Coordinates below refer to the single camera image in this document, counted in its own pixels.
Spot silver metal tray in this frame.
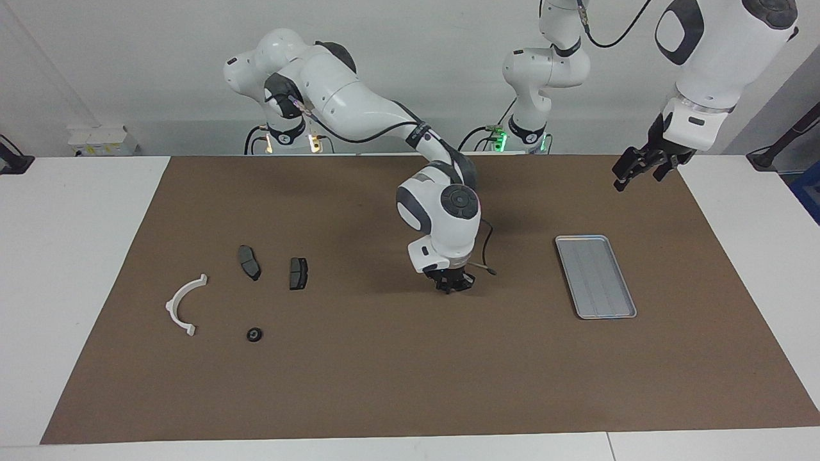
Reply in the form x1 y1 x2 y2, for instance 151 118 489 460
555 235 637 320

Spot brown table mat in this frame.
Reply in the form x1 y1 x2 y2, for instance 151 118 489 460
40 154 820 446

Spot black angled stand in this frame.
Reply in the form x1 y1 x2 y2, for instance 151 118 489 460
746 101 820 172

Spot blue crate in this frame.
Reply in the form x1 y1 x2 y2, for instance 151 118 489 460
789 163 820 226

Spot long dark brake pad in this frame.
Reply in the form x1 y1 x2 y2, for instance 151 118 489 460
238 245 262 282

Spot white power strip box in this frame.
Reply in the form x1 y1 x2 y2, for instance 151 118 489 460
67 125 138 157

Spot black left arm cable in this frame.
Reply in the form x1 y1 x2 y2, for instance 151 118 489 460
575 0 654 49

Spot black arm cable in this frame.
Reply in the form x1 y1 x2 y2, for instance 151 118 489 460
575 0 654 49
288 93 499 277

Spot black base power cable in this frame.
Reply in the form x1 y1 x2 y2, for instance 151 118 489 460
457 96 518 153

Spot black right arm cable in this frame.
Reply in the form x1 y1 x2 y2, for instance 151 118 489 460
288 93 499 277

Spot white semicircular bracket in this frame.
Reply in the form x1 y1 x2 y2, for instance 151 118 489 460
165 273 209 337

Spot black clamp mount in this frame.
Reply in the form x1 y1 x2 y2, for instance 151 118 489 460
0 133 35 175

